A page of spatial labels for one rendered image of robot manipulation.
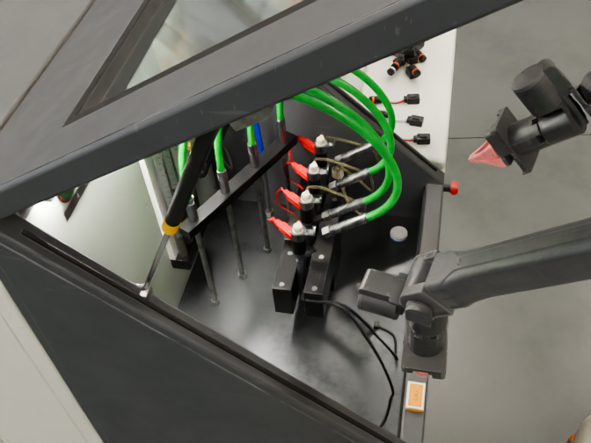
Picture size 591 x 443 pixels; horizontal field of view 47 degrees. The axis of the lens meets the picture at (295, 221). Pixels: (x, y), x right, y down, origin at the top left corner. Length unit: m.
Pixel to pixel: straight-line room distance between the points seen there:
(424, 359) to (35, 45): 0.73
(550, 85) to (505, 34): 2.72
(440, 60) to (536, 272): 1.14
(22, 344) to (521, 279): 0.73
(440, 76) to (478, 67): 1.76
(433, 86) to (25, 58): 1.04
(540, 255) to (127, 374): 0.63
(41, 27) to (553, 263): 0.79
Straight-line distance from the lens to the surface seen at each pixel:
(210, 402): 1.09
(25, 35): 1.12
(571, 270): 0.76
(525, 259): 0.78
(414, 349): 1.05
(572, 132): 1.13
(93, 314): 0.96
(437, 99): 1.73
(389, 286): 0.98
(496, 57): 3.64
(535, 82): 1.09
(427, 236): 1.44
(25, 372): 1.21
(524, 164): 1.18
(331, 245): 1.38
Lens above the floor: 2.04
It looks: 48 degrees down
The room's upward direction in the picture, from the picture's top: 6 degrees counter-clockwise
